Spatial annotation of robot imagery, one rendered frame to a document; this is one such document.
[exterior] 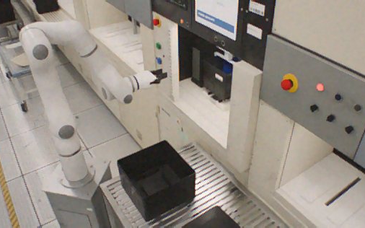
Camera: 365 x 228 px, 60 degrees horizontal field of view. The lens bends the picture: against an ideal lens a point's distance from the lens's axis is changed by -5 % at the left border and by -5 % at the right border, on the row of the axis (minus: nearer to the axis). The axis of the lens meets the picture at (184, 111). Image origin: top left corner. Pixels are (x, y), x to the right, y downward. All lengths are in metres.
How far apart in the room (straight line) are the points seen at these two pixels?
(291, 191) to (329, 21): 0.81
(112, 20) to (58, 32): 2.01
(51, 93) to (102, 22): 1.96
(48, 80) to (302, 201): 1.20
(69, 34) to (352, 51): 1.02
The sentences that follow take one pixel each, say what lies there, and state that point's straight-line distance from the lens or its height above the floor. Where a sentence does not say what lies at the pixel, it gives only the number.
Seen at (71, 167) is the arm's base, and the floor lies 0.87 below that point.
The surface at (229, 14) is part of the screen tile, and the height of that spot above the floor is 1.57.
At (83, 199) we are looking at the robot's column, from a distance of 1.73.
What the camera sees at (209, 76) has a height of 1.04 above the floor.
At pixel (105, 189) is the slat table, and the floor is 0.76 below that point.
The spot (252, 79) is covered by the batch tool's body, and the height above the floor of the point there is 1.38.
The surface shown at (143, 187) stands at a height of 0.77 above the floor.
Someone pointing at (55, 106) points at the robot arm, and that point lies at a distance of 1.47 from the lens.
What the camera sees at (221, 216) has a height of 0.86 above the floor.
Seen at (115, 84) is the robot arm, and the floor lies 1.28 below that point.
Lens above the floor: 2.03
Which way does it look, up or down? 36 degrees down
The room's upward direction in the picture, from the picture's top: 1 degrees counter-clockwise
